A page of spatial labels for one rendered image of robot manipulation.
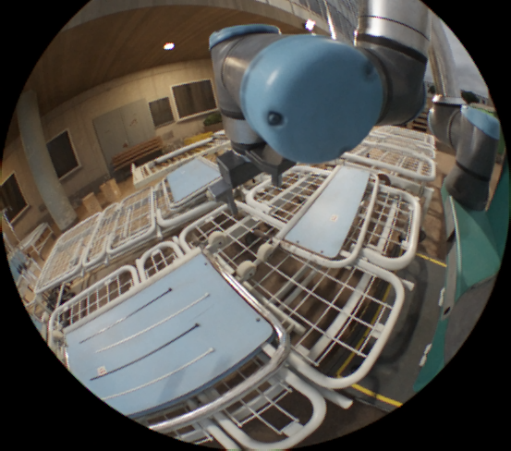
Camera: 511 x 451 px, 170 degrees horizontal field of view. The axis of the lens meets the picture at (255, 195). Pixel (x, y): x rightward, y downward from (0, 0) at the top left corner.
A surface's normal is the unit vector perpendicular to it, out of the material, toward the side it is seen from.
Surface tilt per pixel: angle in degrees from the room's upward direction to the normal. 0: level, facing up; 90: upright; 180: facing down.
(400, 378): 0
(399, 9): 103
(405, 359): 0
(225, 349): 5
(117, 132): 90
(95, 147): 90
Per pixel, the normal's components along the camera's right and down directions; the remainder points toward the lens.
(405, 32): -0.40, 0.73
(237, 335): -0.13, -0.82
